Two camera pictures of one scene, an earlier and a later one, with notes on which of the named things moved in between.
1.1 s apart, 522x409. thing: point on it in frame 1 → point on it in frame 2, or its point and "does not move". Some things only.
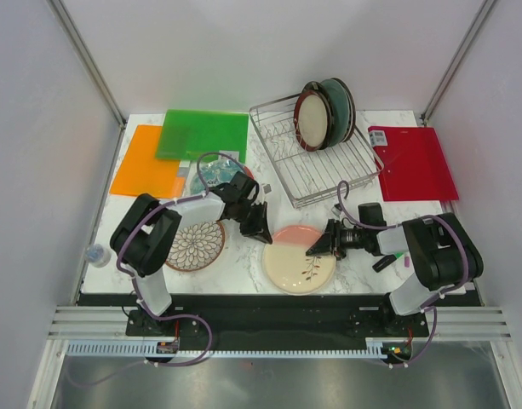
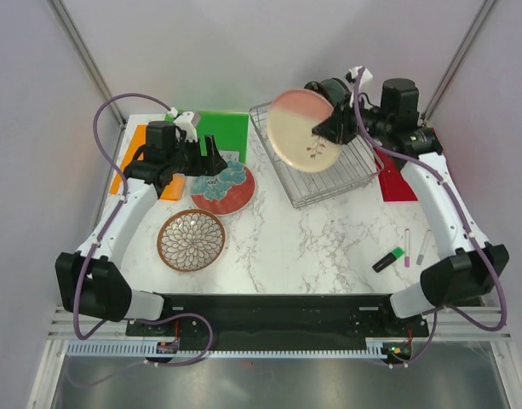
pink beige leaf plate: [288, 268] → [292, 115]
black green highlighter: [384, 262] does not move
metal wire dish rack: [309, 176] does not move
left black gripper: [260, 230] → [208, 165]
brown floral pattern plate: [196, 246] does not move
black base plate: [278, 318] does not move
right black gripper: [329, 242] → [337, 127]
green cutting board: [191, 135] does not move
